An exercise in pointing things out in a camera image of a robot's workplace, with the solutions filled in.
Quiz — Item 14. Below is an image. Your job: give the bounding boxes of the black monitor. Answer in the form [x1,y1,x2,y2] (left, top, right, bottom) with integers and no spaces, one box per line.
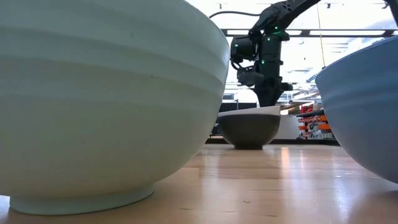
[218,102,258,113]

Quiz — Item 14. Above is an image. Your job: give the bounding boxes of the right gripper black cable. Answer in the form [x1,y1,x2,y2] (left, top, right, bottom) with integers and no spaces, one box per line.
[208,10,262,20]

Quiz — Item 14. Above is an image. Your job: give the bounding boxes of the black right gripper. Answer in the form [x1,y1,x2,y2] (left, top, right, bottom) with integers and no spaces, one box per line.
[254,63,294,108]

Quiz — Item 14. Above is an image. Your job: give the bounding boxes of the blue bowl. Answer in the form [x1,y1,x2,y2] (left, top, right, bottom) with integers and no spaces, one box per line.
[315,35,398,184]

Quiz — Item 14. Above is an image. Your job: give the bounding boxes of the white cabinet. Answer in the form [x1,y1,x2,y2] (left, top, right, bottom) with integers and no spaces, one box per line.
[275,114,301,140]

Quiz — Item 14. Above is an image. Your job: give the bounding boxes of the mint green ribbed bowl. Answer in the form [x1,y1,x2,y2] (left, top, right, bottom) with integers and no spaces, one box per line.
[0,0,231,216]

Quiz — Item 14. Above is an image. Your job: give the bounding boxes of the white bowl grey outside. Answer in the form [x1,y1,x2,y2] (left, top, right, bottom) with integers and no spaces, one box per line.
[217,105,282,151]

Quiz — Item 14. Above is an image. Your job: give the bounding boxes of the yellow hanging cable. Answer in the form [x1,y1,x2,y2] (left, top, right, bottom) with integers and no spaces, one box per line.
[316,0,326,68]

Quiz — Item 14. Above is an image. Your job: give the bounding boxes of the shelf with orange bins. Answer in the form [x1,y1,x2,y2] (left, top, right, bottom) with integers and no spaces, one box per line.
[296,105,335,140]

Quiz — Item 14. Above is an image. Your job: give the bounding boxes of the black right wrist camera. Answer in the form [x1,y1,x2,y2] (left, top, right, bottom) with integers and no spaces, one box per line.
[237,68,265,88]

